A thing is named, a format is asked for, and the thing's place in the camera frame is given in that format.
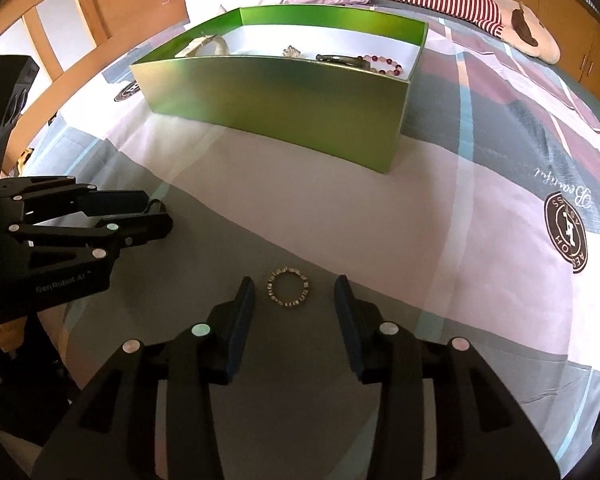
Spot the green cardboard box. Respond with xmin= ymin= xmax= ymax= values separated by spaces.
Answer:
xmin=132 ymin=4 xmax=428 ymax=174

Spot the white wrist watch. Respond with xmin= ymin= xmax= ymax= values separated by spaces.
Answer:
xmin=174 ymin=35 xmax=230 ymax=58

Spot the wooden bed frame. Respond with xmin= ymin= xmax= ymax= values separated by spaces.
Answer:
xmin=0 ymin=0 xmax=186 ymax=171

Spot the striped plush doll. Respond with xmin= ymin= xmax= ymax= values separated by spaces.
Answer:
xmin=392 ymin=0 xmax=560 ymax=65

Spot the patchwork bed cover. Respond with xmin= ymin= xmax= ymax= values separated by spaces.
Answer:
xmin=24 ymin=16 xmax=600 ymax=479

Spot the small rhinestone ring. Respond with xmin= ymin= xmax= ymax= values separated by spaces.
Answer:
xmin=265 ymin=265 xmax=311 ymax=309

